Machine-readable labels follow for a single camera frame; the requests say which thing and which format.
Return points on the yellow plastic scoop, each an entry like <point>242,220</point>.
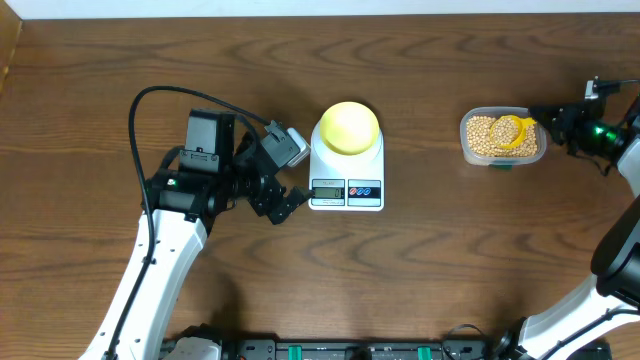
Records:
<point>516,124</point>

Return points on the clear plastic container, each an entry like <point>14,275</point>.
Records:
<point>498,111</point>

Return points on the white digital kitchen scale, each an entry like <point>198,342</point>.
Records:
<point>346,182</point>

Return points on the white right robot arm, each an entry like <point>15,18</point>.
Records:
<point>609,297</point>

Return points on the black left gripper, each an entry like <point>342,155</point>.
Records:
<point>262,200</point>

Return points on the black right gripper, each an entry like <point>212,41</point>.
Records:
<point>562,128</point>

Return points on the pile of soybeans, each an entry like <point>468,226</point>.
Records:
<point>478,128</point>

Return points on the yellow plastic bowl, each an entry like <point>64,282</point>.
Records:
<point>349,128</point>

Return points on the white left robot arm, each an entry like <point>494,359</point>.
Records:
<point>193,185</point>

